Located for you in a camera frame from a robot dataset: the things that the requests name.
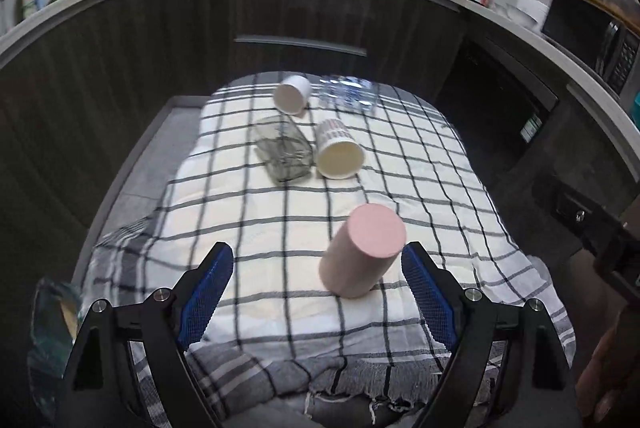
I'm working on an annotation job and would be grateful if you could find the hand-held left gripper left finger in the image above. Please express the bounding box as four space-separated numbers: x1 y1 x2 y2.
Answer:
62 241 236 428

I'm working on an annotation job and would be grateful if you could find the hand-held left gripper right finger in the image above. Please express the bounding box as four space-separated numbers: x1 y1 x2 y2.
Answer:
401 241 583 428

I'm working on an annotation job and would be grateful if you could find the pink cup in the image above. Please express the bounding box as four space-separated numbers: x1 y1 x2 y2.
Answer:
318 203 406 299

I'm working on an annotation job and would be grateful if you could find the clear glass cup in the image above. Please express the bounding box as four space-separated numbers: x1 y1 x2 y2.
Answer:
251 114 316 183

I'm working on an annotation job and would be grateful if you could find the striped white cup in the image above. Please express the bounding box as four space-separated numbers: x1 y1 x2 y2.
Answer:
315 118 364 180

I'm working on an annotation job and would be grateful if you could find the plain white cup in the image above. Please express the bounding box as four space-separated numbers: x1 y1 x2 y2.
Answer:
272 75 311 117

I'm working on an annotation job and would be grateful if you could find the person's right hand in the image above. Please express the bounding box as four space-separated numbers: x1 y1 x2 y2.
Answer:
575 307 640 424

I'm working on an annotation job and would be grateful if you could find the checkered white cloth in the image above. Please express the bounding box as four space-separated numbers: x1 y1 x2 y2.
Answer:
80 72 576 424

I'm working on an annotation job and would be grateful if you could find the teal bag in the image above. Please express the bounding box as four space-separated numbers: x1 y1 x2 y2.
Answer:
27 278 83 409

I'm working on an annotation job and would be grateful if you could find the black built-in appliance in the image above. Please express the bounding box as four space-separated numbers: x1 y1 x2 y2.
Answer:
435 35 560 189

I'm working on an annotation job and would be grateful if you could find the black microwave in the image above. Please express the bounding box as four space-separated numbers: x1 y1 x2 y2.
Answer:
541 0 640 96

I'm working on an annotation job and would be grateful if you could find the white box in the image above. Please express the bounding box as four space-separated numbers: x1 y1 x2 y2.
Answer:
515 0 551 28

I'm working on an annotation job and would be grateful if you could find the metal drawer handle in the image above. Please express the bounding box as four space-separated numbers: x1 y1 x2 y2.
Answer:
234 36 367 57

